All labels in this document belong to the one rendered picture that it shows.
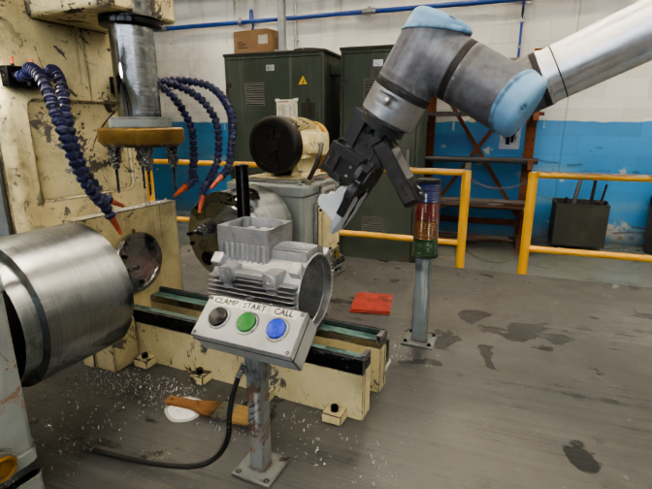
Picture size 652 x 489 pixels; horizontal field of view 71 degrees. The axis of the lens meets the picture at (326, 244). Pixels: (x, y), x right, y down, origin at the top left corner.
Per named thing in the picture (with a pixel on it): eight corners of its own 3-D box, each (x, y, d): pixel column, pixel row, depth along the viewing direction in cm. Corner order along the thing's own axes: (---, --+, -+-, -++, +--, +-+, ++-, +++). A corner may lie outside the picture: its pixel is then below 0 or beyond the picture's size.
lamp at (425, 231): (409, 239, 109) (410, 220, 108) (416, 233, 114) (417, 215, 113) (435, 242, 107) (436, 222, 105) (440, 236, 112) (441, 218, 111)
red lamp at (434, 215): (410, 220, 108) (411, 202, 107) (417, 215, 113) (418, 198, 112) (436, 222, 105) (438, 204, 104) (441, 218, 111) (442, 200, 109)
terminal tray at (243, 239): (217, 259, 94) (215, 225, 92) (246, 246, 103) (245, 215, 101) (267, 266, 89) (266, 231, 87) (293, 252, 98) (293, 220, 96)
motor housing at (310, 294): (210, 335, 94) (203, 246, 89) (259, 303, 111) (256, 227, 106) (294, 355, 86) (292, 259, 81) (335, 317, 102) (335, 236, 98)
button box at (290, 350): (205, 348, 71) (187, 333, 67) (224, 309, 75) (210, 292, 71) (302, 373, 64) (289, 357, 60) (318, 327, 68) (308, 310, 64)
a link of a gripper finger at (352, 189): (342, 209, 79) (366, 166, 75) (350, 214, 78) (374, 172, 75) (330, 213, 75) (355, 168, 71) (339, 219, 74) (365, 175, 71)
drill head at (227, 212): (170, 282, 126) (161, 193, 120) (252, 246, 162) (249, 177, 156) (244, 296, 116) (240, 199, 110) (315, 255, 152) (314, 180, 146)
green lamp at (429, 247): (408, 257, 110) (409, 239, 109) (415, 250, 115) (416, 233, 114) (434, 260, 108) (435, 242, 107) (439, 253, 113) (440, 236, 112)
